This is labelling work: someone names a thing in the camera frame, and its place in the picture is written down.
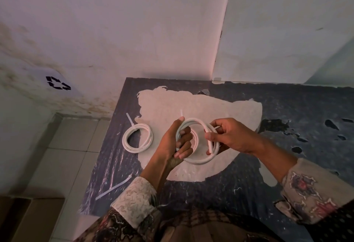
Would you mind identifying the tied white cable coil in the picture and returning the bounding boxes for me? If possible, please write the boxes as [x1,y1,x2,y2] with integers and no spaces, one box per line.
[122,123,154,154]

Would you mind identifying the person's left hand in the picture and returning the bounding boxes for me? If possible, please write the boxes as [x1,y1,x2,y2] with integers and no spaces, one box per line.
[156,117,193,171]

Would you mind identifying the long white cable tie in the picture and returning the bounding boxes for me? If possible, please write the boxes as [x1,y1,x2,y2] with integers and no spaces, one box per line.
[95,175,133,201]

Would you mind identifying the brown cardboard box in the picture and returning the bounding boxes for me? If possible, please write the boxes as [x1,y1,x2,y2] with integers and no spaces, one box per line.
[0,195,66,242]

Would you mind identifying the white cable tie on coil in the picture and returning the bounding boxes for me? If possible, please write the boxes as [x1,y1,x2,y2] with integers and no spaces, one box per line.
[126,113,139,131]

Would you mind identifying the white cable coil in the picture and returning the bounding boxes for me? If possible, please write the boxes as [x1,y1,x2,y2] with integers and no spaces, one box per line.
[176,118,221,166]
[122,123,154,154]

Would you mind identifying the person's right hand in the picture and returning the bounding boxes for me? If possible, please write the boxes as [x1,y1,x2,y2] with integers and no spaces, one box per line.
[204,118,262,157]

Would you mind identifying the person's patterned clothing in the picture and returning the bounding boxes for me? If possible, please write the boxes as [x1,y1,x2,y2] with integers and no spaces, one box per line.
[153,207,280,242]

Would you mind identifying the person's right forearm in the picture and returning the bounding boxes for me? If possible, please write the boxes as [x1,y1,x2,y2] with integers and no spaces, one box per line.
[250,135,354,242]

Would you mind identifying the black arrows wall sticker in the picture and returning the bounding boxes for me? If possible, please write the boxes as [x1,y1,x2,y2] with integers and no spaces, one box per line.
[46,76,71,91]

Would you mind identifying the person's left forearm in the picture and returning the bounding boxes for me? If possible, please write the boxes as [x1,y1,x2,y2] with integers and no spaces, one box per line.
[74,155,178,242]

